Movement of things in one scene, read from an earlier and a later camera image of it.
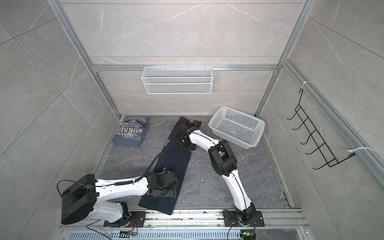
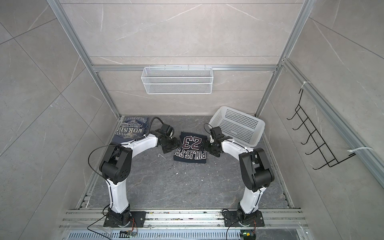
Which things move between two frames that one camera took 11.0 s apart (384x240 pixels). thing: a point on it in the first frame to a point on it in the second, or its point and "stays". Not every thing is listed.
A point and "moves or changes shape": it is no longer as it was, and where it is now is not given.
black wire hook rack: (330, 160) stays
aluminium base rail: (282, 217) stays
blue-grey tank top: (131, 131) stays
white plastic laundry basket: (242, 129) stays
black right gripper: (182, 148) to (207, 148)
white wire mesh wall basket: (178, 80) stays
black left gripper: (174, 193) to (177, 144)
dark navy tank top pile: (175, 160) moves or changes shape
